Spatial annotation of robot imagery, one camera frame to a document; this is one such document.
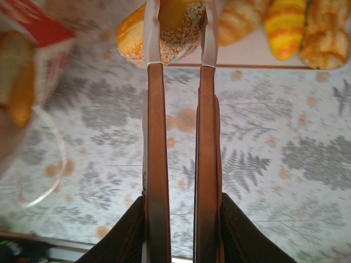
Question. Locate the yellow orange striped croissant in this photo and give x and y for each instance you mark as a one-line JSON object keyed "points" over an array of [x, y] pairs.
{"points": [[285, 33]]}

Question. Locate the red and white paper bag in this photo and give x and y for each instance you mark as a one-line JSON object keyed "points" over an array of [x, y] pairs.
{"points": [[46, 30]]}

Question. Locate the long golden bread roll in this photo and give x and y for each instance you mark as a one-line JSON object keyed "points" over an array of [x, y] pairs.
{"points": [[19, 82]]}

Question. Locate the white rectangular tray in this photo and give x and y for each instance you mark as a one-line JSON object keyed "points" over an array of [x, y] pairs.
{"points": [[246, 56]]}

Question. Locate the golden brown braided pastry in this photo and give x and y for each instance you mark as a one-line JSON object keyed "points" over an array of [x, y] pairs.
{"points": [[323, 41]]}

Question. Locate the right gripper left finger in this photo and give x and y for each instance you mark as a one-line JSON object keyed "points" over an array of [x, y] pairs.
{"points": [[156, 164]]}

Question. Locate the sugar-coated orange bread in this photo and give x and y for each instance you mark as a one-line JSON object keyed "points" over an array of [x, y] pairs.
{"points": [[179, 34]]}

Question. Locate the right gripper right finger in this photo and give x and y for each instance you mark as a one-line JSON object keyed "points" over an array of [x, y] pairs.
{"points": [[208, 164]]}

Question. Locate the beige striped croissant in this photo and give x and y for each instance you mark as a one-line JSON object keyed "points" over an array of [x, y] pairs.
{"points": [[241, 19]]}

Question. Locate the fern print tablecloth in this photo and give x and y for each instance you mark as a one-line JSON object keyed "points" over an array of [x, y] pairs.
{"points": [[274, 137]]}

